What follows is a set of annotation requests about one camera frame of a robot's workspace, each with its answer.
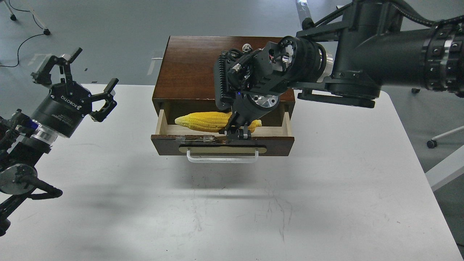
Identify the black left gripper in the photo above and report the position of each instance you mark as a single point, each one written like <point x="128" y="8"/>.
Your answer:
<point x="63" y="107"/>

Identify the dark wooden cabinet case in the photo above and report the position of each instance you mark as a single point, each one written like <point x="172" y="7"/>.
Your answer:
<point x="185" y="82"/>

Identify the wooden drawer with white handle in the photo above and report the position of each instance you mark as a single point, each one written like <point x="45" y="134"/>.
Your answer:
<point x="273" y="138"/>

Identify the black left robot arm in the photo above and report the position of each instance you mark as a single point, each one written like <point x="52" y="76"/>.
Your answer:
<point x="25" y="139"/>

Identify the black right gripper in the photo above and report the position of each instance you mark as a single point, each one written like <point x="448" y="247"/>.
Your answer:
<point x="245" y="109"/>

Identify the yellow corn cob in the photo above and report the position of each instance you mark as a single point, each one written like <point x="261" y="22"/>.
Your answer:
<point x="212" y="121"/>

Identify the blue office chair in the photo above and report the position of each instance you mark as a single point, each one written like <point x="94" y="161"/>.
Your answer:
<point x="447" y="170"/>

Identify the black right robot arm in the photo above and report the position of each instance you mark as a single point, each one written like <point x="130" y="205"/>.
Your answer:
<point x="345" y="58"/>

